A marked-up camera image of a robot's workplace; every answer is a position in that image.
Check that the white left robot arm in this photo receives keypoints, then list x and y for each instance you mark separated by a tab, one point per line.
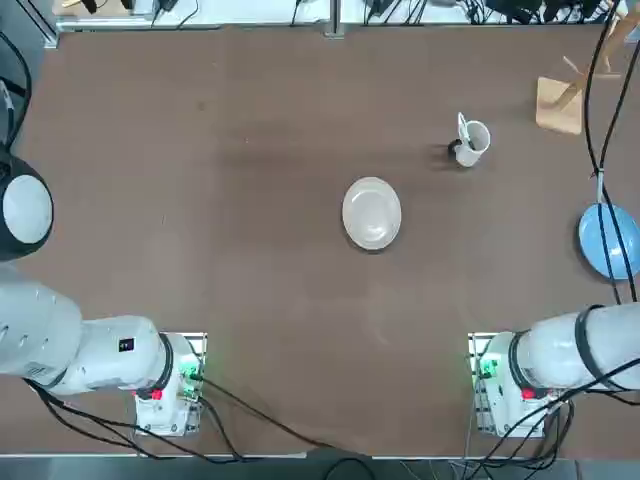
100	350

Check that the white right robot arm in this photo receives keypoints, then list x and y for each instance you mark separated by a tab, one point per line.
560	350

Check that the beige round plate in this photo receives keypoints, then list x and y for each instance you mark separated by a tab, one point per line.
372	212

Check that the white cup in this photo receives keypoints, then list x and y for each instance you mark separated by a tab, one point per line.
467	157

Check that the blue round plate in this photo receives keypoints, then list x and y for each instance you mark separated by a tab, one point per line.
590	235

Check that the wooden cup rack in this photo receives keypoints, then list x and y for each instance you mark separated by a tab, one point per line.
555	105

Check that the aluminium profile post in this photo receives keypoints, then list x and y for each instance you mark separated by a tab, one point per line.
334	17

